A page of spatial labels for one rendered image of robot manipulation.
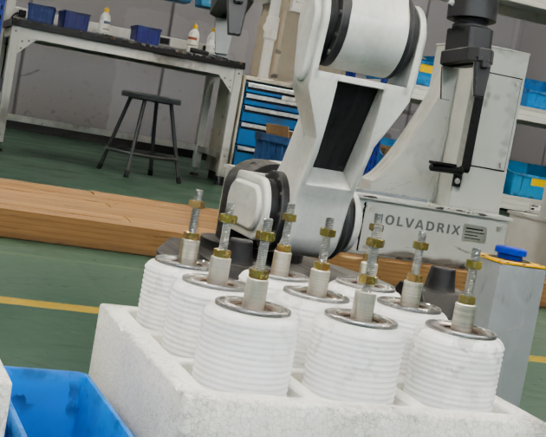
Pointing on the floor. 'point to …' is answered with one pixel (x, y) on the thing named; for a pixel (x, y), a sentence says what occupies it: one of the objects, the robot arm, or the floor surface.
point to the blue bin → (59, 406)
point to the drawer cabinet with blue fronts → (250, 117)
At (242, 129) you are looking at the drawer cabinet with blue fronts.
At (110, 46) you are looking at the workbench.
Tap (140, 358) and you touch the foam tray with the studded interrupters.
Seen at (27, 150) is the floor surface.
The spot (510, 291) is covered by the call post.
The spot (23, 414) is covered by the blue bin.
